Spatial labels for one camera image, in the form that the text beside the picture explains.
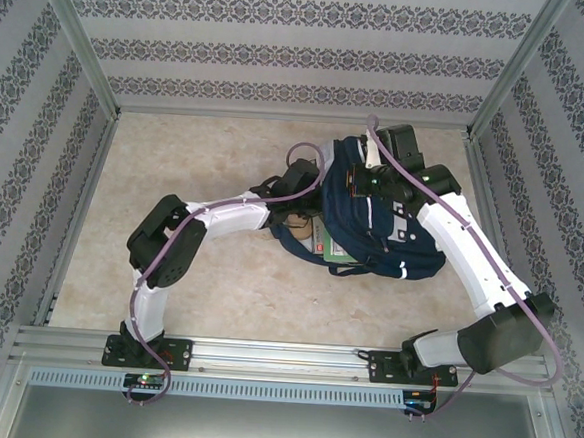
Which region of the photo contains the navy blue backpack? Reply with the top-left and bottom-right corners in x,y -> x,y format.
266,131 -> 455,285

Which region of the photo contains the green notebook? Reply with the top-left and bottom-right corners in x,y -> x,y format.
321,238 -> 353,267

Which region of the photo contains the small green circuit board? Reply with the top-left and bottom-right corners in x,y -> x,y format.
402,387 -> 437,409
123,371 -> 168,391

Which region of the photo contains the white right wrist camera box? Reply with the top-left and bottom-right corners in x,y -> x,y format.
360,133 -> 384,170

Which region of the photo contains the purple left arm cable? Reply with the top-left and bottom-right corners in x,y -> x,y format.
123,130 -> 336,417

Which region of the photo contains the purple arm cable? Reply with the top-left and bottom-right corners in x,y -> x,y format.
345,113 -> 580,430
123,130 -> 336,417

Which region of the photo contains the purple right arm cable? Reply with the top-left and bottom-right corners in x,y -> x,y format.
345,113 -> 580,430

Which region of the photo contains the aluminium frame post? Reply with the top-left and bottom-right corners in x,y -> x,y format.
465,0 -> 573,145
21,0 -> 131,118

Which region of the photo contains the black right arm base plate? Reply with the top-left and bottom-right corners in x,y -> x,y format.
366,349 -> 462,390

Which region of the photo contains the grey slotted cable duct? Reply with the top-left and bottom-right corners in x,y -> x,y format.
27,363 -> 406,412

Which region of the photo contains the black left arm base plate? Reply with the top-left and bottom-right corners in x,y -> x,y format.
101,333 -> 194,373

